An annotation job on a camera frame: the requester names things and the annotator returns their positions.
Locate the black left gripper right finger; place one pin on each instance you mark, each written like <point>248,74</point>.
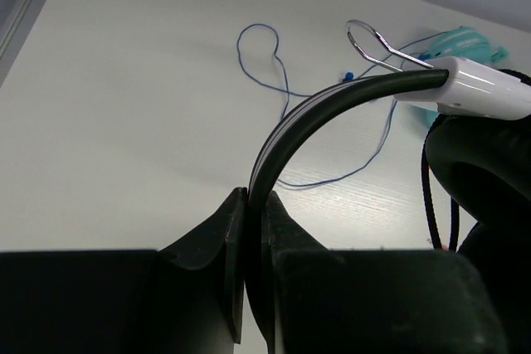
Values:
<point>318,300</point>

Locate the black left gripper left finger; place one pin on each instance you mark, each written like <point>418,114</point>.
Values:
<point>185,298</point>

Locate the white black headphones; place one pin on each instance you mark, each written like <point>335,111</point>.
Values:
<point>475,172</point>

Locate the teal headphones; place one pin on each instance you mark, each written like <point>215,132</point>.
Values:
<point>465,42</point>

